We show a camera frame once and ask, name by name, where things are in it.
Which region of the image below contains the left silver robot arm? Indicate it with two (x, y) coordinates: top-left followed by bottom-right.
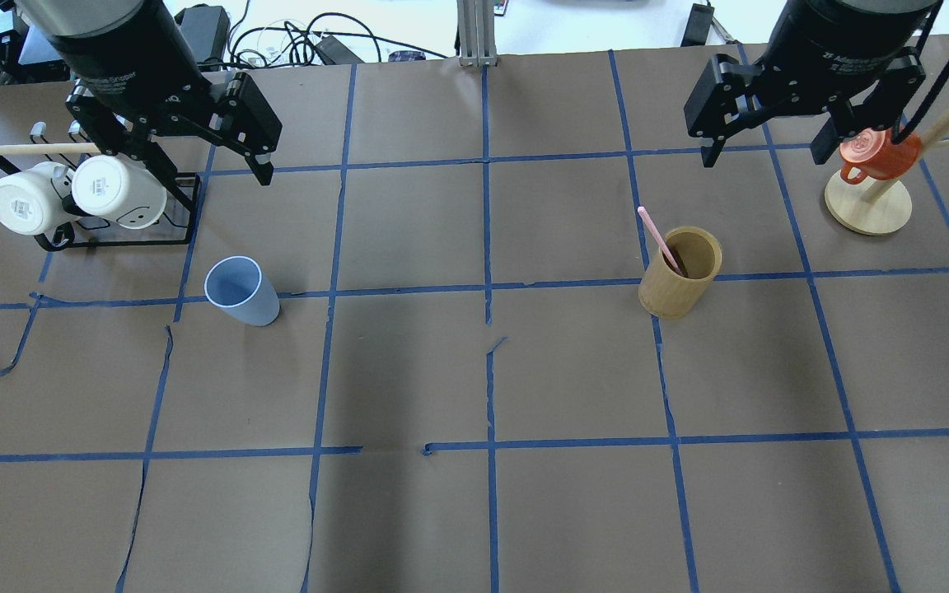
(16, 1), (283, 185)

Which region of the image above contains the white mug outer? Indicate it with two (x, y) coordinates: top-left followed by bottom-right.
(0, 161), (77, 236)

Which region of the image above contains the aluminium frame post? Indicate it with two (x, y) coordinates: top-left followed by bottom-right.
(456, 0), (498, 68)

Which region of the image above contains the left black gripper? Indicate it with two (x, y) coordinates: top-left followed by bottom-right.
(44, 1), (283, 185)

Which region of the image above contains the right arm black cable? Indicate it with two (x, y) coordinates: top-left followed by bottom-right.
(891, 0), (949, 147)

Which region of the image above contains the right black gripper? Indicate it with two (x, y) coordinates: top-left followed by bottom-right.
(683, 1), (937, 168)

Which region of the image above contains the white mug inner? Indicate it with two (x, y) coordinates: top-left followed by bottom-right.
(71, 155), (168, 230)

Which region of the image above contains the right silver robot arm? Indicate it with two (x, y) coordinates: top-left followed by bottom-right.
(683, 1), (933, 166)

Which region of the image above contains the blue plastic cup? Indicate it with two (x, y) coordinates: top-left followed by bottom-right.
(203, 255), (280, 327)

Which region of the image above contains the black power adapter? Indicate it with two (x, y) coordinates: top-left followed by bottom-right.
(314, 36), (364, 65)

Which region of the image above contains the black box on floor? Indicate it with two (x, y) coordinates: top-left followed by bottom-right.
(174, 4), (230, 72)

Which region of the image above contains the bamboo chopstick holder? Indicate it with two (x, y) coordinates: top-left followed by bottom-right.
(638, 226), (722, 320)

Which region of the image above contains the black cable bundle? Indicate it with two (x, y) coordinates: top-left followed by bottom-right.
(227, 12), (452, 70)

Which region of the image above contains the black wire mug rack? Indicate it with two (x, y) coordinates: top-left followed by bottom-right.
(0, 123), (201, 252)

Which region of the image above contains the white mug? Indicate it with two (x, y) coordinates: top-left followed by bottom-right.
(71, 155), (168, 230)
(0, 161), (77, 236)

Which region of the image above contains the orange red mug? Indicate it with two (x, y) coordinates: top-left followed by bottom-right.
(839, 128), (923, 184)

